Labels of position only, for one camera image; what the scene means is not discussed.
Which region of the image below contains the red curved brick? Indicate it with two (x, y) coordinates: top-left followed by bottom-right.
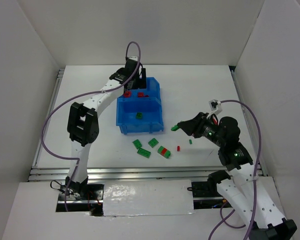
(137, 92), (145, 98)

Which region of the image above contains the green base plate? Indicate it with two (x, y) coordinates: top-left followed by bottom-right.
(170, 124), (181, 132)

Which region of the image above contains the green sloped 2x2 brick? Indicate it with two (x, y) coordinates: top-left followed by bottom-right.
(135, 112), (144, 120)

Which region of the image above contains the green 2x4 plate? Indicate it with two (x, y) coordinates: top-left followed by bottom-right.
(137, 147), (151, 159)

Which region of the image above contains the green curved brick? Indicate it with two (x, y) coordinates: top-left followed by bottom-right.
(132, 139), (143, 150)

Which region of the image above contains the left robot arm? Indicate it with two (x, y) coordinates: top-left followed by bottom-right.
(65, 56), (140, 198)

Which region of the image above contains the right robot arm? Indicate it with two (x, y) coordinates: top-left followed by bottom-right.
(177, 112), (297, 240)

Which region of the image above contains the blue far bin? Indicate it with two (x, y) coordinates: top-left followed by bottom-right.
(118, 77), (161, 101)

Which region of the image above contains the blue bin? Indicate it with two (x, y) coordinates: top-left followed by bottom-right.
(118, 77), (161, 101)
(116, 97), (164, 135)

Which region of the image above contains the green red green brick stack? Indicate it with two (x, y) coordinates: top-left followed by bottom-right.
(157, 146), (171, 159)

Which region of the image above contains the blue near bin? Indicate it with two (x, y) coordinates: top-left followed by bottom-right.
(116, 97), (164, 135)

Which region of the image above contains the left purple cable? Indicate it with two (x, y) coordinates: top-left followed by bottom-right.
(41, 41), (143, 213)

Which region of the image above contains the purple cable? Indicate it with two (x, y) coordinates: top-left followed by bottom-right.
(207, 99), (262, 240)
(41, 41), (143, 213)

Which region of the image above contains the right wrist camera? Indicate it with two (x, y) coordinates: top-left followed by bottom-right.
(209, 99), (223, 115)

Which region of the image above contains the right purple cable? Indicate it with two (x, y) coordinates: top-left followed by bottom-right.
(207, 99), (262, 240)

